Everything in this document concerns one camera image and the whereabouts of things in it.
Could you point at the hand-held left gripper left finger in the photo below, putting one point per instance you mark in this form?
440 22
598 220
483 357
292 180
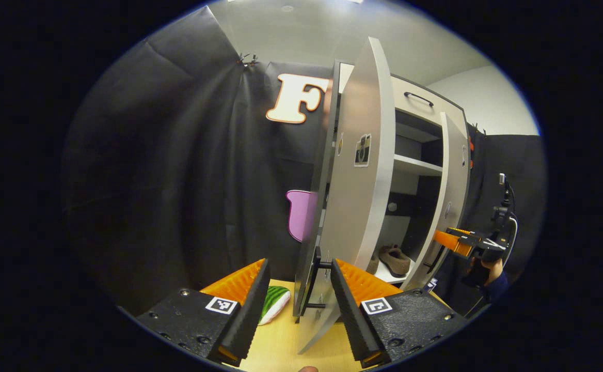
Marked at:
247 325

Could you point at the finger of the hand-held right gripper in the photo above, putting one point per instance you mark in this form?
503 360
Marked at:
474 235
479 250

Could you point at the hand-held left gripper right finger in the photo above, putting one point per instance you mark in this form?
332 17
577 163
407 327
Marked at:
355 325

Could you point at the brown fuzzy shoe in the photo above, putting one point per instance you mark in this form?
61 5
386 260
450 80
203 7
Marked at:
373 265
395 261

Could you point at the grey white shoe cabinet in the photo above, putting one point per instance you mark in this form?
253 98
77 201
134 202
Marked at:
407 147

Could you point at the white cabinet drawer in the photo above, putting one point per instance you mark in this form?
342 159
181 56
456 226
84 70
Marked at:
420 111

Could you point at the green striped plush toy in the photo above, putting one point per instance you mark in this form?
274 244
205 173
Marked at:
273 305

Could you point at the black backdrop cloth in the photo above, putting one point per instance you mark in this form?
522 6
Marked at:
177 181
487 170

